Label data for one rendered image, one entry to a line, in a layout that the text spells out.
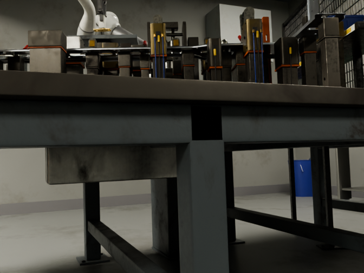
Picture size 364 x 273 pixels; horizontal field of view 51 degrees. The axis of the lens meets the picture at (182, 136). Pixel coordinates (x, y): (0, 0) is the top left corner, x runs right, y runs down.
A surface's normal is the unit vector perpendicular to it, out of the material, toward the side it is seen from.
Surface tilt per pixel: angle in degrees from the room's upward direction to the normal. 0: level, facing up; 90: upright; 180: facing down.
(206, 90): 90
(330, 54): 90
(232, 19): 90
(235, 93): 90
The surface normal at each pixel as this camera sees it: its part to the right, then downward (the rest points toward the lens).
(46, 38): 0.05, -0.06
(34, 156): 0.38, -0.07
